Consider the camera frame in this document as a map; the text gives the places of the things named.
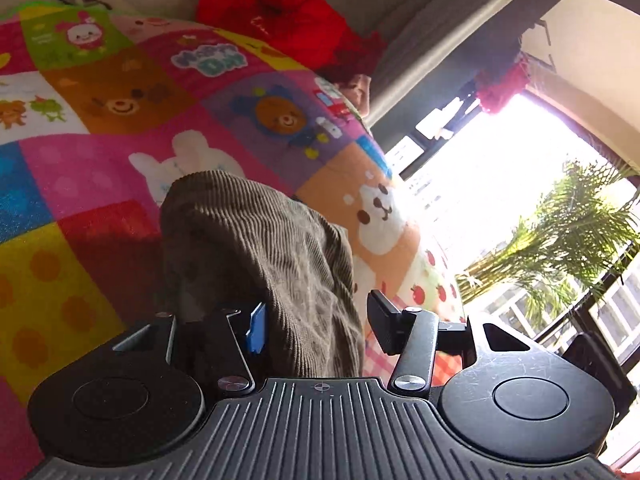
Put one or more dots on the dark rectangular object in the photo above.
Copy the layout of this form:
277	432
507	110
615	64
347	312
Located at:
595	375

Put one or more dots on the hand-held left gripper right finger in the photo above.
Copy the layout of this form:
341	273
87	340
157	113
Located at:
382	322

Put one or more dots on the colourful cartoon printed mat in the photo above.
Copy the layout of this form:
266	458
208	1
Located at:
100	170

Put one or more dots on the pink cloth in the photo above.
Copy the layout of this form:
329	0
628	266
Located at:
357	92

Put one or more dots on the palm tree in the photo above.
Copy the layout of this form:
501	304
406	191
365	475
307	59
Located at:
565	220

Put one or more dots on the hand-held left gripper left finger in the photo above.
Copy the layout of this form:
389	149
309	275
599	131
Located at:
257	330

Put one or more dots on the red hanging cloth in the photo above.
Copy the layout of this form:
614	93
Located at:
500	90

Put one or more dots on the red plush cushion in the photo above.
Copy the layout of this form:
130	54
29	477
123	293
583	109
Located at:
280	15

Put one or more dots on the grey curtain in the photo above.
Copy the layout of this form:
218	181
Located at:
450	25

